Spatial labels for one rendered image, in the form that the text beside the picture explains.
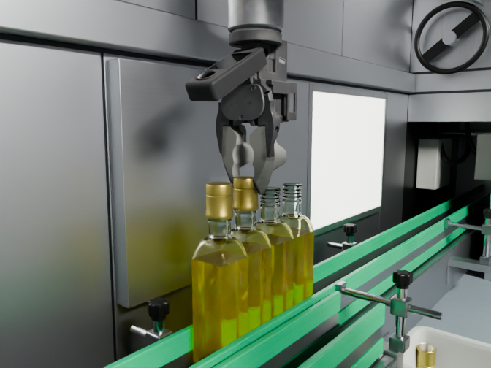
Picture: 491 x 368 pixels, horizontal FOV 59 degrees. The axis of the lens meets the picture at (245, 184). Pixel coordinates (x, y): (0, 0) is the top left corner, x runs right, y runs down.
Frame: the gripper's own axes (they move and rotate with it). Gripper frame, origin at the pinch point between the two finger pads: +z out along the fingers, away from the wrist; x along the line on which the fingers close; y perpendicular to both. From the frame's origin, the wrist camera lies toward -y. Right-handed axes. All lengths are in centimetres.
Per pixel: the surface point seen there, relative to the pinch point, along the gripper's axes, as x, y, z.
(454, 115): -1, 104, -11
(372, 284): -4.5, 34.7, 23.6
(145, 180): 11.8, -7.6, -0.3
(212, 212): -0.8, -7.4, 2.7
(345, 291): -6.3, 19.0, 19.7
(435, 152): 8, 116, 2
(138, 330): 9.1, -11.7, 19.5
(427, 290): -7, 65, 34
